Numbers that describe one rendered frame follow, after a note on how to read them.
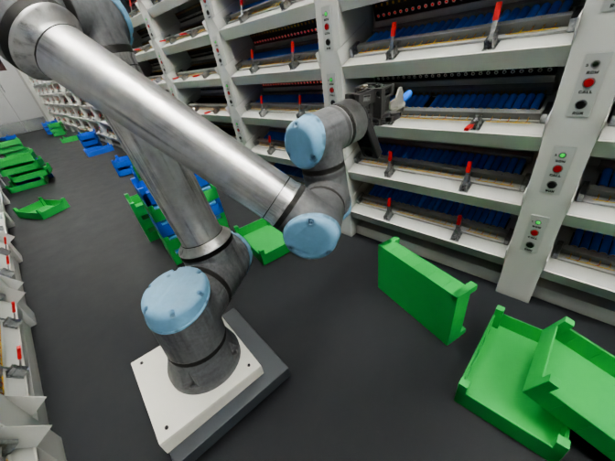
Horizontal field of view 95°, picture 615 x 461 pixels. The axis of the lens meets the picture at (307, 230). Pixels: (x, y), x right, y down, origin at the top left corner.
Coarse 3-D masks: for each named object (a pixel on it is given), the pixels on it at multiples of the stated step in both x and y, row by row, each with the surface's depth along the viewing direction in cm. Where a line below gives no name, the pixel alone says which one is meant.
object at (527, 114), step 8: (408, 112) 93; (416, 112) 91; (424, 112) 89; (432, 112) 88; (440, 112) 86; (448, 112) 84; (456, 112) 83; (464, 112) 82; (472, 112) 80; (480, 112) 79; (488, 112) 78; (496, 112) 77; (504, 112) 75; (512, 112) 74; (520, 112) 73; (528, 112) 72; (536, 112) 71; (456, 120) 83; (464, 120) 82
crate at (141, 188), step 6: (132, 180) 127; (198, 180) 127; (204, 180) 129; (138, 186) 129; (144, 186) 132; (138, 192) 122; (144, 192) 115; (144, 198) 116; (150, 198) 117; (150, 204) 118
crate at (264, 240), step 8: (248, 224) 148; (256, 224) 151; (264, 224) 154; (240, 232) 145; (248, 232) 150; (256, 232) 149; (264, 232) 148; (272, 232) 147; (280, 232) 146; (248, 240) 145; (256, 240) 143; (264, 240) 142; (272, 240) 142; (280, 240) 141; (256, 248) 137; (264, 248) 136; (272, 248) 136; (280, 248) 128; (256, 256) 130; (264, 256) 124; (272, 256) 127; (280, 256) 129; (264, 264) 126
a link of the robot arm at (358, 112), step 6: (336, 102) 57; (342, 102) 56; (348, 102) 56; (354, 102) 57; (348, 108) 55; (354, 108) 56; (360, 108) 57; (354, 114) 55; (360, 114) 56; (366, 114) 57; (354, 120) 60; (360, 120) 56; (366, 120) 58; (360, 126) 57; (366, 126) 58; (360, 132) 58; (354, 138) 58; (360, 138) 60
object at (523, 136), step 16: (416, 80) 98; (432, 80) 94; (448, 80) 91; (464, 80) 88; (480, 80) 85; (496, 80) 83; (512, 80) 80; (528, 80) 78; (544, 80) 76; (432, 96) 96; (448, 96) 92; (544, 112) 70; (384, 128) 97; (400, 128) 93; (416, 128) 89; (432, 128) 86; (448, 128) 83; (480, 128) 78; (496, 128) 76; (512, 128) 74; (528, 128) 72; (544, 128) 70; (464, 144) 83; (480, 144) 80; (496, 144) 77; (512, 144) 75; (528, 144) 72
